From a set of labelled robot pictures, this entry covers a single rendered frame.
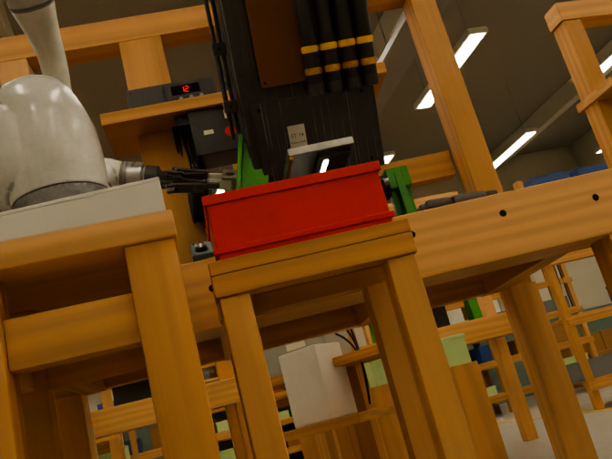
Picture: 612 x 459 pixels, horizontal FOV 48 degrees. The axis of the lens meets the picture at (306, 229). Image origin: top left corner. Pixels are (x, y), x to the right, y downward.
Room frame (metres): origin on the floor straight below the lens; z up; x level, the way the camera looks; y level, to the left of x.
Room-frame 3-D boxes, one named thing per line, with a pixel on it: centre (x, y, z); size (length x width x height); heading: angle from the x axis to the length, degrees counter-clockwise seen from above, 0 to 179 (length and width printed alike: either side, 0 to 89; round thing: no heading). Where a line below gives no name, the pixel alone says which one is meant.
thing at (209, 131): (1.97, 0.18, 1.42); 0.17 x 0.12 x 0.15; 99
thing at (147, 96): (1.95, 0.36, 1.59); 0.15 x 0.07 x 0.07; 99
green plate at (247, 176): (1.70, 0.11, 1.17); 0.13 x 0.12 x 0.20; 99
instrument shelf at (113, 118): (2.04, 0.08, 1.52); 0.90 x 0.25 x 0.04; 99
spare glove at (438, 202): (1.56, -0.35, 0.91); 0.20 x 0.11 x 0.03; 109
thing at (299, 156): (1.69, -0.05, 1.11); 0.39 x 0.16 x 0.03; 9
